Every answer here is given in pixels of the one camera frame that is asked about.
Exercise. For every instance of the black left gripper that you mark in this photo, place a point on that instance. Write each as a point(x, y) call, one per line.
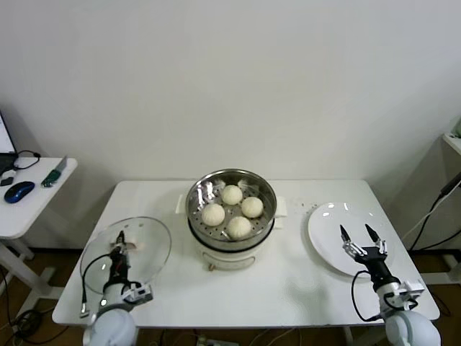
point(119, 268)

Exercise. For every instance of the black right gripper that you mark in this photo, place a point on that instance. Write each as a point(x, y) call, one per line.
point(374, 261)

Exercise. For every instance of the round glass pot lid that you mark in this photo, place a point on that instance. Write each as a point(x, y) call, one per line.
point(151, 245)

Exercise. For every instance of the white steamed baozi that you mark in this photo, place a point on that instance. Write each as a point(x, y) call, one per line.
point(231, 194)
point(252, 207)
point(213, 214)
point(238, 227)

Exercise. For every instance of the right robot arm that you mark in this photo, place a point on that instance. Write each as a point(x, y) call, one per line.
point(410, 328)

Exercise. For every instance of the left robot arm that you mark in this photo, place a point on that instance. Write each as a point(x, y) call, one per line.
point(111, 328)

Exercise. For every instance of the perforated steel steamer basket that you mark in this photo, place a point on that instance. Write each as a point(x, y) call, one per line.
point(201, 187)

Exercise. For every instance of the white round plate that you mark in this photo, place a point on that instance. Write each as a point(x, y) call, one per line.
point(324, 230)

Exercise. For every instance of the white side table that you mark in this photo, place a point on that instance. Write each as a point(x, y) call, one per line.
point(32, 212)

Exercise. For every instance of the white electric cooking pot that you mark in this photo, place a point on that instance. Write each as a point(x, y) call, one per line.
point(230, 257)

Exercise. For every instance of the blue computer mouse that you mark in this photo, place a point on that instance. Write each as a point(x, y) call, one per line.
point(19, 191)

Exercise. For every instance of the white power strip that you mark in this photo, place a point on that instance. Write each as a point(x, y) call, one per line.
point(203, 340)

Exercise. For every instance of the small black white adapter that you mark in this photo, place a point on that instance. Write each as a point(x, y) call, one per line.
point(7, 179)

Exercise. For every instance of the white shelf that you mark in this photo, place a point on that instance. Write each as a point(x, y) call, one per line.
point(454, 141)

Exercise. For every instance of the black laptop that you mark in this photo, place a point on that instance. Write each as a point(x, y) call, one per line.
point(5, 160)

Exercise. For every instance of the pale green object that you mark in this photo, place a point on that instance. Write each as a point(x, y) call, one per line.
point(458, 129)

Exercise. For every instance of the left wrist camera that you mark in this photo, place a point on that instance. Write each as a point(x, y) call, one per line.
point(138, 293)

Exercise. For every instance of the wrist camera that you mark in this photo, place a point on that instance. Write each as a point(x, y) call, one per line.
point(138, 293)
point(412, 292)

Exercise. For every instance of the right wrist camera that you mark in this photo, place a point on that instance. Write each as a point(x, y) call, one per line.
point(412, 292)

